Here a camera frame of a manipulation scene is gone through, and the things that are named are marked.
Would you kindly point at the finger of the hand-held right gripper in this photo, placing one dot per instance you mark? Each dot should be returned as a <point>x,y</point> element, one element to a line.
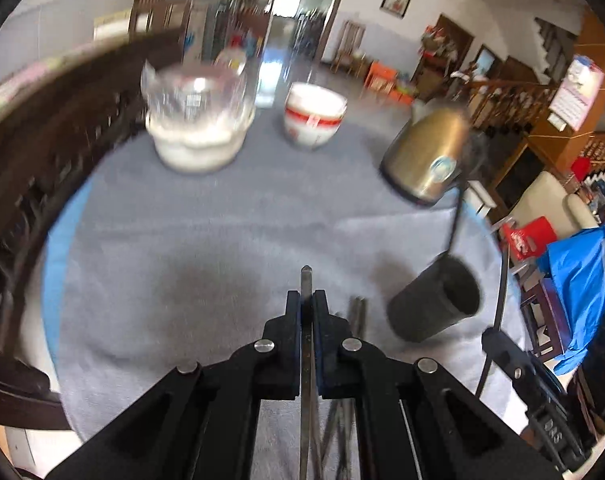
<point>507,355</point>

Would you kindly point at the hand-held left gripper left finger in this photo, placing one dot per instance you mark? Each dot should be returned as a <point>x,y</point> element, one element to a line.
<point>292,355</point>

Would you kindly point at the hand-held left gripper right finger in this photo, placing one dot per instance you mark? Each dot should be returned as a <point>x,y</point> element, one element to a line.
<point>321,355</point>

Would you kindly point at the dark chopstick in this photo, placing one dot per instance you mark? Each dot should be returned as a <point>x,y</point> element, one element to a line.
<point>500,300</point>
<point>363,310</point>
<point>456,220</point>
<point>306,282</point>

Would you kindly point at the black utensil holder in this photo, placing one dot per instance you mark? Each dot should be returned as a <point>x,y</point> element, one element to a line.
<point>422,310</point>

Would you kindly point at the blue plastic bag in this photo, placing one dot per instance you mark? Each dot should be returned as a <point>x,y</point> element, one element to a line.
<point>582,285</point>

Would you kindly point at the red bag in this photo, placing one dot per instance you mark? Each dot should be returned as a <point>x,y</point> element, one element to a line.
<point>530,237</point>

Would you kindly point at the grey tablecloth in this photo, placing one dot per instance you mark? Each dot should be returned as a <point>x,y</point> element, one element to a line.
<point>207,235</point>

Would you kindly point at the beige sofa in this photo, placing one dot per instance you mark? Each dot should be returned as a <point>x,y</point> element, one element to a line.
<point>547,200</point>

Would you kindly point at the gold electric kettle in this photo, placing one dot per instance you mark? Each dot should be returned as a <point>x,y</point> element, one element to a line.
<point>422,160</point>

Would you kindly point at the white bowl with red band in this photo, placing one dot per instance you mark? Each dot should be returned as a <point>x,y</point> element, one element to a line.
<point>310,135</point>

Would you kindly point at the wooden stair railing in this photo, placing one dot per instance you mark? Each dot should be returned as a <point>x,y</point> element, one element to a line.
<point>507,102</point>

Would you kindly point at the blue table cover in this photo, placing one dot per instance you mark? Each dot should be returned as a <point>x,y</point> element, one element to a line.
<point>57,260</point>

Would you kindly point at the plain white bowl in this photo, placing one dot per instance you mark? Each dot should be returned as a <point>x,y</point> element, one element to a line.
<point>315,95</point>

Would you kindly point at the clear plastic bag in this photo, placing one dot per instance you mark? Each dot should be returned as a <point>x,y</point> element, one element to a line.
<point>192,95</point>

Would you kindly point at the orange stool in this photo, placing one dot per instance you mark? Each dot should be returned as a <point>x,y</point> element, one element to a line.
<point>381,76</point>

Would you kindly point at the brown wooden chair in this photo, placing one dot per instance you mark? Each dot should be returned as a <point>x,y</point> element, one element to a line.
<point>350,45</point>

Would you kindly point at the dark carved wooden chair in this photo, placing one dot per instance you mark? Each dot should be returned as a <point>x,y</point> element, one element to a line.
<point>32,150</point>

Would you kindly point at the pale floral cloth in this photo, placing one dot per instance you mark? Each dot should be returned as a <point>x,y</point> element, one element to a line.
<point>12,95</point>

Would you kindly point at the wall calendar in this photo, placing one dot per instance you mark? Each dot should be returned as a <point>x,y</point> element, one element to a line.
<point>577,92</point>

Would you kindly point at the framed wall picture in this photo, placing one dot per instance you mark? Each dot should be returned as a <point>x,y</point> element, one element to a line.
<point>396,1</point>

